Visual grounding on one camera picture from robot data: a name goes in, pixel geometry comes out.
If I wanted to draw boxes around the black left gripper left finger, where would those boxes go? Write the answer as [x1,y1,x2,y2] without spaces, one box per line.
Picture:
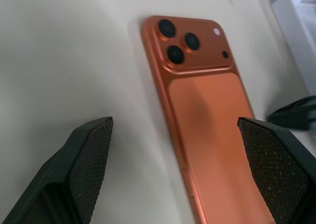
[0,116,115,224]

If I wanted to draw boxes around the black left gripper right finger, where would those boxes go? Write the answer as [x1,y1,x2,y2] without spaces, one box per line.
[237,116,316,224]

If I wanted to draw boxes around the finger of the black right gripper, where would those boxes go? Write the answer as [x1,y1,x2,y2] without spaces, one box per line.
[267,95,316,131]

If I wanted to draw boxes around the white phone box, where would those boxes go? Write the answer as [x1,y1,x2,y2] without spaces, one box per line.
[269,0,316,97]

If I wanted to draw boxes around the orange smartphone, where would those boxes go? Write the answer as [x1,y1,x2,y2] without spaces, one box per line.
[140,15,276,224]

